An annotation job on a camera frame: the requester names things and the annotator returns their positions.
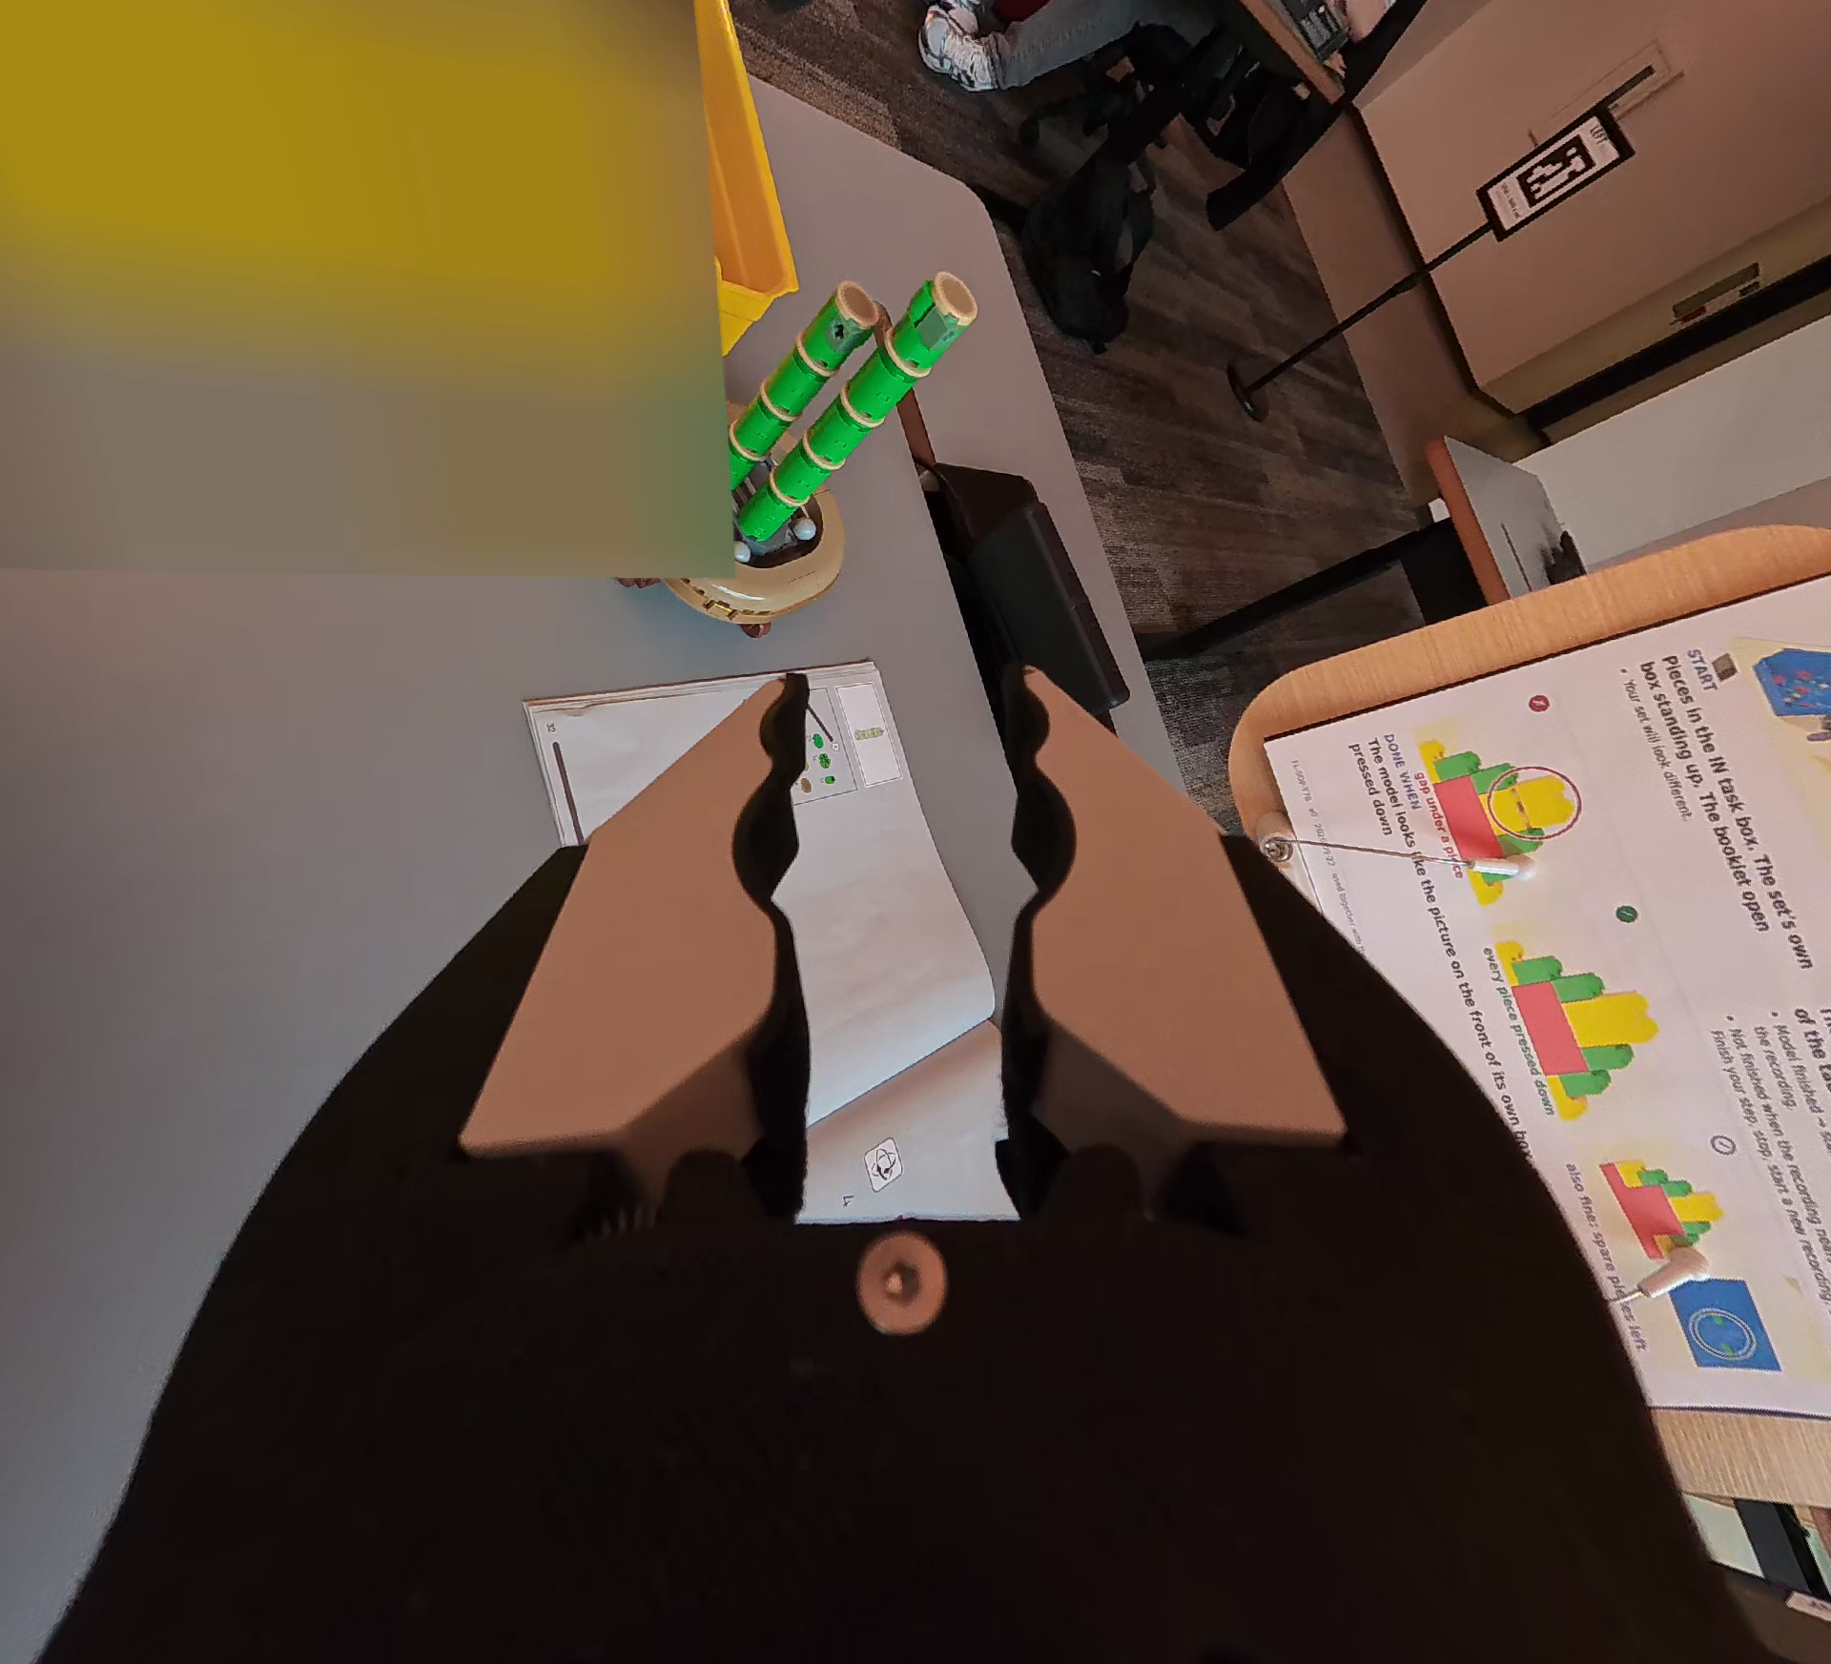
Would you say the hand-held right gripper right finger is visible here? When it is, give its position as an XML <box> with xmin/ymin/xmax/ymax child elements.
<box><xmin>995</xmin><ymin>666</ymin><xmax>1349</xmax><ymax>1215</ymax></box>

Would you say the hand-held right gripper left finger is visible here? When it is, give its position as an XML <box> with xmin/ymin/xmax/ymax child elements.
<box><xmin>457</xmin><ymin>673</ymin><xmax>812</xmax><ymax>1223</ymax></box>

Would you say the yellow plastic tray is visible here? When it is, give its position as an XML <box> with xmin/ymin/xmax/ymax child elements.
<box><xmin>678</xmin><ymin>0</ymin><xmax>800</xmax><ymax>357</ymax></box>

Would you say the white desk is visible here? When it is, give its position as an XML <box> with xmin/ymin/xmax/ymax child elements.
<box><xmin>0</xmin><ymin>76</ymin><xmax>1191</xmax><ymax>1664</ymax></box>

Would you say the white instruction booklet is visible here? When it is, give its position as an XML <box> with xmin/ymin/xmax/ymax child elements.
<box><xmin>520</xmin><ymin>658</ymin><xmax>1020</xmax><ymax>1225</ymax></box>

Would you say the printed instruction sheet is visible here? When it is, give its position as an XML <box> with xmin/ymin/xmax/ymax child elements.
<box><xmin>1262</xmin><ymin>576</ymin><xmax>1831</xmax><ymax>1423</ymax></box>

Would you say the wooden board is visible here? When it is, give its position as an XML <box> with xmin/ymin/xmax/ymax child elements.
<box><xmin>1226</xmin><ymin>527</ymin><xmax>1831</xmax><ymax>1509</ymax></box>

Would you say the white panel with wooden edge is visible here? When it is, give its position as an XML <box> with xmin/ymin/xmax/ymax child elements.
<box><xmin>1426</xmin><ymin>433</ymin><xmax>1586</xmax><ymax>607</ymax></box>

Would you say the green toy bamboo model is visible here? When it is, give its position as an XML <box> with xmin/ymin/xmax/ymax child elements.
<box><xmin>663</xmin><ymin>273</ymin><xmax>981</xmax><ymax>635</ymax></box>

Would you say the black backpack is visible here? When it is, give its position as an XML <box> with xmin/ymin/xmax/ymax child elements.
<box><xmin>1021</xmin><ymin>154</ymin><xmax>1161</xmax><ymax>349</ymax></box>

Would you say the black office chair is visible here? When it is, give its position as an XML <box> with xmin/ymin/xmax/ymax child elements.
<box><xmin>1014</xmin><ymin>19</ymin><xmax>1346</xmax><ymax>235</ymax></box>

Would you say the black sign stand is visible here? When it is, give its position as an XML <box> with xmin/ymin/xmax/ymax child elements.
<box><xmin>1226</xmin><ymin>105</ymin><xmax>1636</xmax><ymax>422</ymax></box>

